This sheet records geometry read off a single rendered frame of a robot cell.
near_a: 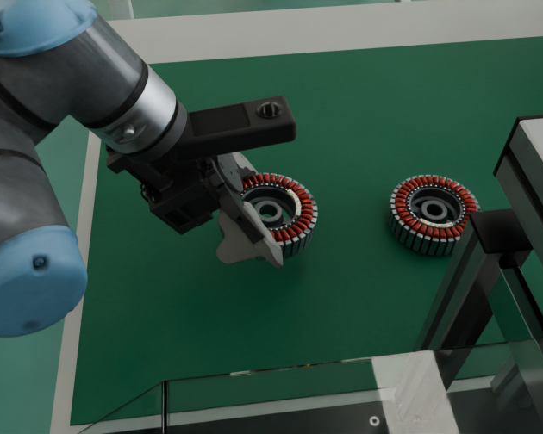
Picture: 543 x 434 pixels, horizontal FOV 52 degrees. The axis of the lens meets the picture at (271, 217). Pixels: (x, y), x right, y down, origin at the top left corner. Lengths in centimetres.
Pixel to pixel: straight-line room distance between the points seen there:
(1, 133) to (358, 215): 46
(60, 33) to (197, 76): 55
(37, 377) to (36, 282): 120
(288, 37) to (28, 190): 74
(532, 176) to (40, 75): 33
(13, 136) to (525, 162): 34
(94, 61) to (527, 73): 78
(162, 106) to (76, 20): 10
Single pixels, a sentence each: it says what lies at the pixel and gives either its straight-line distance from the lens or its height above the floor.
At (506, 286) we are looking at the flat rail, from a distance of 35.
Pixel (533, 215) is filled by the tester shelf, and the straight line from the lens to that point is 33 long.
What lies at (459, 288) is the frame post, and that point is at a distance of 39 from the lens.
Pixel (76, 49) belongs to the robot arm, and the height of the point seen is 108.
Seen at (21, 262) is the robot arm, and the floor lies 106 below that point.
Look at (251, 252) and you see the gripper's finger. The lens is 59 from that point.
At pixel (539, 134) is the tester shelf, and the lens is 33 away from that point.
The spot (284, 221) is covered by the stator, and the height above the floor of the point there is 81.
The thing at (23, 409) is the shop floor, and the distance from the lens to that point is 153.
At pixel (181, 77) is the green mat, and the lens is 97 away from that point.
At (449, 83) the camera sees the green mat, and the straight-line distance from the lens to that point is 99.
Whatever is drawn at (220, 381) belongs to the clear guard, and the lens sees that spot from 27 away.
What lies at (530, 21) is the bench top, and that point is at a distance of 120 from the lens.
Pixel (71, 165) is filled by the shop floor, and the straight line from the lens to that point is 198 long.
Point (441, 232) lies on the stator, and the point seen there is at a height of 79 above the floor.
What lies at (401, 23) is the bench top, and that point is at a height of 75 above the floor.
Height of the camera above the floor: 131
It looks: 50 degrees down
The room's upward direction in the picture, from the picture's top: straight up
